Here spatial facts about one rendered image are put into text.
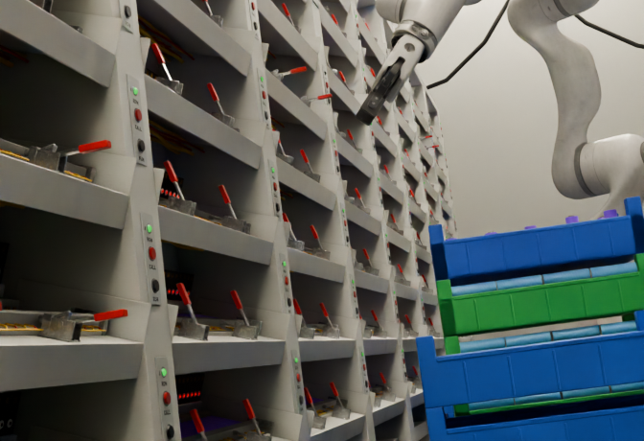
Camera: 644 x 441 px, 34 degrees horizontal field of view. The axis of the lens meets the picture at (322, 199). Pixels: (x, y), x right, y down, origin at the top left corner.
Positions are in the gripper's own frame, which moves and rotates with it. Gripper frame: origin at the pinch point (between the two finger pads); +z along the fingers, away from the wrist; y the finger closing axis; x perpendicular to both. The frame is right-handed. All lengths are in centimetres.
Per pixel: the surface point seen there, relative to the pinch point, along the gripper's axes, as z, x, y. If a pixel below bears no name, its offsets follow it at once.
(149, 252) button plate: 54, 13, -35
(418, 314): -48, -55, 213
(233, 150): 18.9, 16.7, 6.6
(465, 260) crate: 30, -24, -34
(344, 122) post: -66, 7, 144
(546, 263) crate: 25, -33, -37
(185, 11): 11.0, 34.3, -14.2
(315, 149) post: -25, 8, 83
